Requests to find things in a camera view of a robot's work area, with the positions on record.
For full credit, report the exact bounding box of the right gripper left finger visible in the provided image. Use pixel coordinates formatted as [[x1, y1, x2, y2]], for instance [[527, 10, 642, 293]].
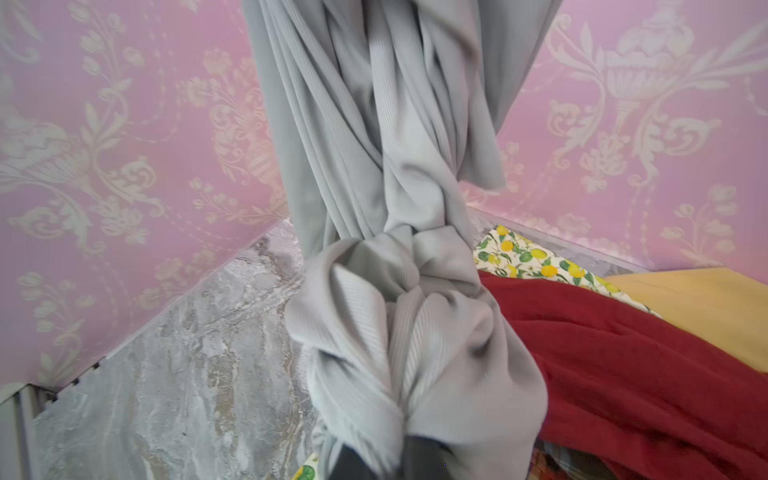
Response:
[[328, 445, 378, 480]]

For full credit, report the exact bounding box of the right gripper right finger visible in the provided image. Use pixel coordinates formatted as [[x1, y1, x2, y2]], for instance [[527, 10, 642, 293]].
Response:
[[400, 436, 452, 480]]

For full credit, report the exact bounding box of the grey ribbed cloth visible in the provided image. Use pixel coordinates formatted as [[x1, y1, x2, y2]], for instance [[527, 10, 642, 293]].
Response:
[[242, 1, 559, 479]]

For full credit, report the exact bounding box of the plaid cloth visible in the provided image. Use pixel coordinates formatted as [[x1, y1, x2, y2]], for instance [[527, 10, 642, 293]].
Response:
[[527, 440, 617, 480]]

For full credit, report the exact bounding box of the dark red cloth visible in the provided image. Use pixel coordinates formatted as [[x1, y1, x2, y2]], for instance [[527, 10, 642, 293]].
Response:
[[481, 273, 767, 479]]

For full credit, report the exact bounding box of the mustard yellow cloth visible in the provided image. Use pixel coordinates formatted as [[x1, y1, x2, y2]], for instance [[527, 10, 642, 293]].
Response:
[[607, 267, 767, 373]]

